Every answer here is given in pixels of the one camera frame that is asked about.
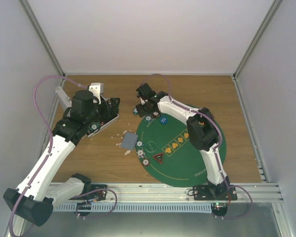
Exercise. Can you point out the chip stack inside case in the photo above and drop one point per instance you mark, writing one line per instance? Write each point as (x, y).
(94, 127)

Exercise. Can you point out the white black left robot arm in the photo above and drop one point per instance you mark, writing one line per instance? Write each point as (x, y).
(33, 200)

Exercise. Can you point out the blue small blind button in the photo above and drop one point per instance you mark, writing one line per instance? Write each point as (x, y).
(163, 120)

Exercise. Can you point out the blue 50 chips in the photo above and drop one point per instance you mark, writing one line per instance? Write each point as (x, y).
(148, 119)
(139, 144)

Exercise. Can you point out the round green poker mat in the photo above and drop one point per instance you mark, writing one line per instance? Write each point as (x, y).
(183, 165)

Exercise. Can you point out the red 100 chip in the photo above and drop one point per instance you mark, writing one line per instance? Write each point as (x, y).
(156, 115)
(145, 162)

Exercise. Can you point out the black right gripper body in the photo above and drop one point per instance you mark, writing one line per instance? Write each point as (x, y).
(145, 111)

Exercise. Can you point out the silver aluminium poker case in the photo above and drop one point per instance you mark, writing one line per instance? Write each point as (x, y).
(66, 103)

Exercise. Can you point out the clear round dealer button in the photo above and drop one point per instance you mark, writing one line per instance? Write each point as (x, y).
(150, 147)

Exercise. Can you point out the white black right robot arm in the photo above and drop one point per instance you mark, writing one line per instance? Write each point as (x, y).
(204, 133)

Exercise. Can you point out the grey slotted cable duct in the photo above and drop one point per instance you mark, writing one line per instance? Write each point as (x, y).
(137, 207)

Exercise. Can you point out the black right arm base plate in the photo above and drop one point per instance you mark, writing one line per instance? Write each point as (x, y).
(205, 193)

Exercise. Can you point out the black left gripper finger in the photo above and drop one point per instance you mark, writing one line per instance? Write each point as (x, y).
(113, 111)
(114, 103)

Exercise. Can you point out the black red triangular all-in button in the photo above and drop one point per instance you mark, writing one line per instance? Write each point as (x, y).
(159, 157)

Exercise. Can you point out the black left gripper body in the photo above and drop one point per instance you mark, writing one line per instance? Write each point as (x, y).
(105, 112)

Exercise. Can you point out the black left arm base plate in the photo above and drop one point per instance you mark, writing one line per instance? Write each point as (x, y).
(98, 195)

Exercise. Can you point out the blue playing card deck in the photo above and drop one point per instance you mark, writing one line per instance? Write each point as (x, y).
(129, 141)

